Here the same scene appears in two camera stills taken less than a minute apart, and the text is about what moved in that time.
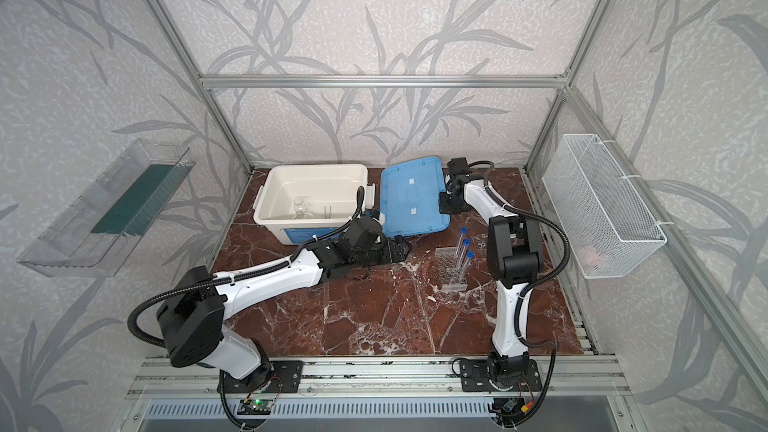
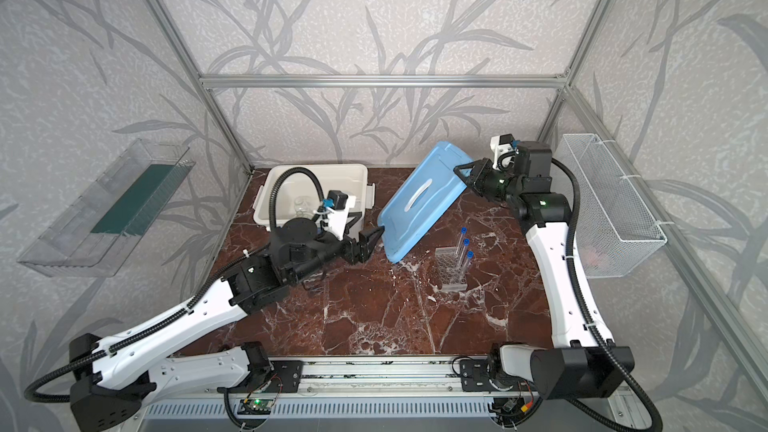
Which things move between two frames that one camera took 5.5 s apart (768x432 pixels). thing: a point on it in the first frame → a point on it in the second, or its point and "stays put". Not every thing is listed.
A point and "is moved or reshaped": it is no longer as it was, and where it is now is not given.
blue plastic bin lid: [410, 198] is moved or reshaped
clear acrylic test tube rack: [450, 272] stays put
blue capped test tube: [470, 256] stays put
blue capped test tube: [466, 243] stays put
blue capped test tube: [463, 231] stays put
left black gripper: [383, 251] → [351, 247]
